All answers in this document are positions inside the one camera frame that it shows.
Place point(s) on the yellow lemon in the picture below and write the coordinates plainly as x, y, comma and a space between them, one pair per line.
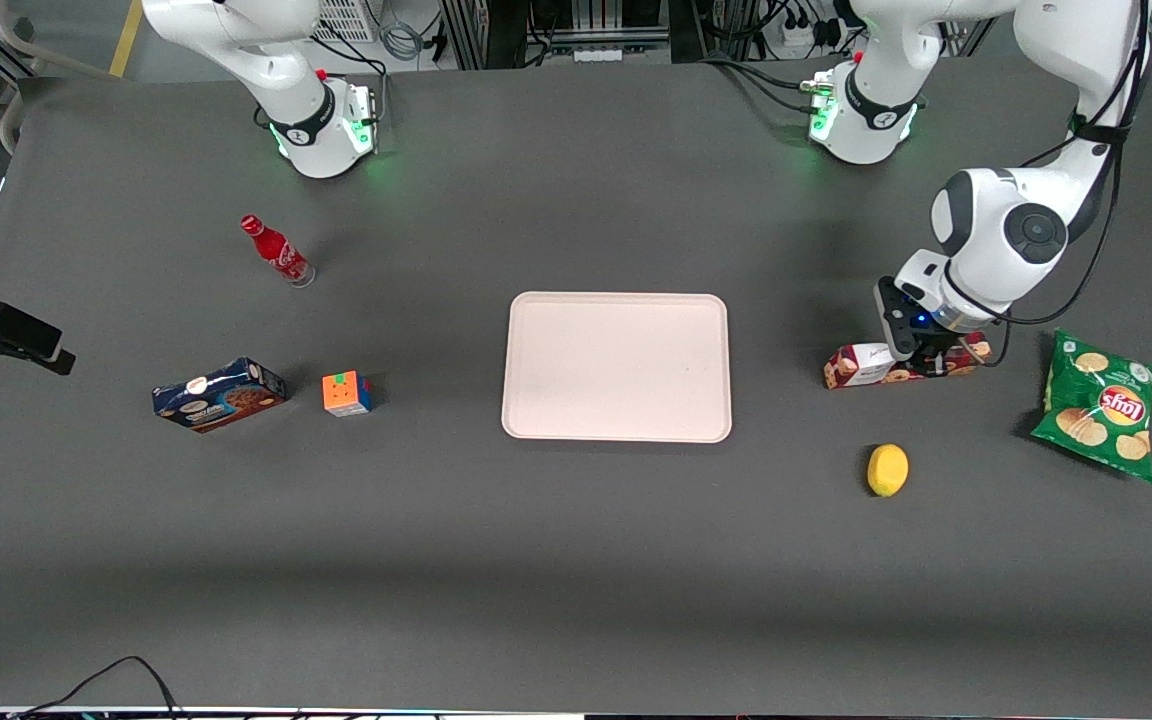
887, 470

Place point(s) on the black aluminium frame rack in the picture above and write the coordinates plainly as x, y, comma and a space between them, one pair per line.
496, 30

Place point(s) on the small white power strip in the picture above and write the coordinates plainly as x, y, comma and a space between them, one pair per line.
598, 54

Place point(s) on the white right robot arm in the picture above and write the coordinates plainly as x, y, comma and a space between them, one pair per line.
306, 120

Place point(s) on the red cola bottle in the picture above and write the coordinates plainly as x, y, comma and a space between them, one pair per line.
276, 250

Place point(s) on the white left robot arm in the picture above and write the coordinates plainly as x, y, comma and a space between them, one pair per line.
996, 230

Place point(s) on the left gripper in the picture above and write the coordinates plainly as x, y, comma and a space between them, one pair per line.
939, 349

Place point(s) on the red cookie box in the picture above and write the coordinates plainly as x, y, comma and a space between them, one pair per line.
861, 365

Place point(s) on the white mesh basket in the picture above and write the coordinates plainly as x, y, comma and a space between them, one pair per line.
346, 18

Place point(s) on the colourful puzzle cube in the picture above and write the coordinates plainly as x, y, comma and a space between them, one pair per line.
344, 393

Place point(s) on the green chips bag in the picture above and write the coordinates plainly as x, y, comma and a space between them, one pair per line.
1101, 405

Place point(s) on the blue cookie box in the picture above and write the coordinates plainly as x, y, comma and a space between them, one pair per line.
221, 397

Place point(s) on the white power strip with plugs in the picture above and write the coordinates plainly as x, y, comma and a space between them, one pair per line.
801, 35

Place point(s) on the pale pink plastic tray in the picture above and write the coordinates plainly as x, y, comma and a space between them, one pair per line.
606, 370

